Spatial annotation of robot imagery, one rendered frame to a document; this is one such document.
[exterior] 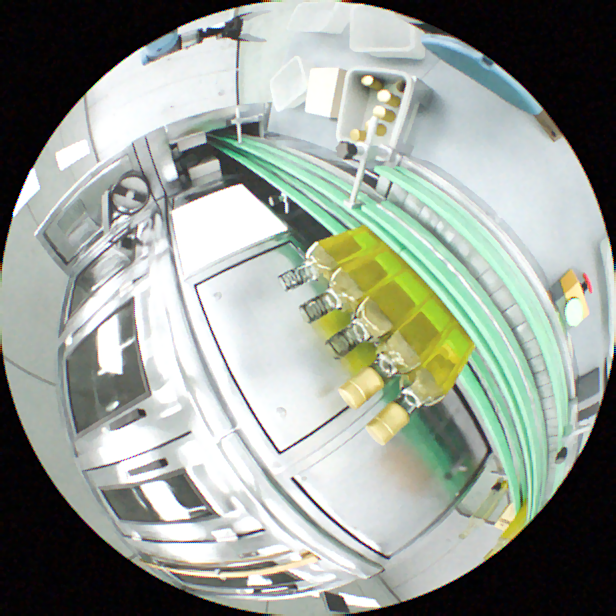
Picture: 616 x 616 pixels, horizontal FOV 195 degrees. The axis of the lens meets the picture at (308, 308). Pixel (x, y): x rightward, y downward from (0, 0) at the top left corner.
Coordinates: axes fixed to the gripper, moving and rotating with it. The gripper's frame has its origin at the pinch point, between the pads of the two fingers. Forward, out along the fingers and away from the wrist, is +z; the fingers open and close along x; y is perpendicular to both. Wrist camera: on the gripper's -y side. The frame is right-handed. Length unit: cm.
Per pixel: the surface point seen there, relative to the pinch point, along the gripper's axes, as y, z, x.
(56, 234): 25, -114, 42
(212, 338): -65, -42, 43
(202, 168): 29, -27, 75
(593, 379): -116, 14, -2
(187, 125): 26, -27, 44
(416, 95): -47.0, 9.9, 12.4
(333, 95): -27.4, 7.1, 23.3
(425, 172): -61, 2, 22
